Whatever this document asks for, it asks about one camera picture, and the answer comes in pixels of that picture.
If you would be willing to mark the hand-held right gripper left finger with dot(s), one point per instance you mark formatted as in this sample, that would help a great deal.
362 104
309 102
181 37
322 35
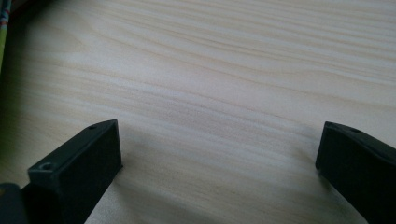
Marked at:
81 174

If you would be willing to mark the teal blue book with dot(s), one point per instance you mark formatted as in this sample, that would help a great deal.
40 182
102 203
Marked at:
3 37

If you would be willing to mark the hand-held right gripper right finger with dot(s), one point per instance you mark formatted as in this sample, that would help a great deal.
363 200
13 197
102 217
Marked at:
358 174

